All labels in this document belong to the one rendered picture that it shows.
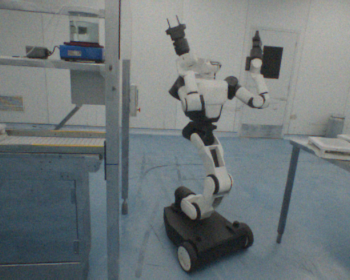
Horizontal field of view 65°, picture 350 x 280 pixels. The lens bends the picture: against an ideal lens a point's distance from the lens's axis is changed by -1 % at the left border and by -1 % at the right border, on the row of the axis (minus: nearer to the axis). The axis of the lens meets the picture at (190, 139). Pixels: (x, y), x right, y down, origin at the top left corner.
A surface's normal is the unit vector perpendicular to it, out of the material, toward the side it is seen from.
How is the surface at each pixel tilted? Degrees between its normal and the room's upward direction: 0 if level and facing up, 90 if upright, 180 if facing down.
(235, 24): 90
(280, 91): 90
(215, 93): 90
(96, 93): 90
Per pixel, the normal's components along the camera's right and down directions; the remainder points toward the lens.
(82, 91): 0.15, 0.28
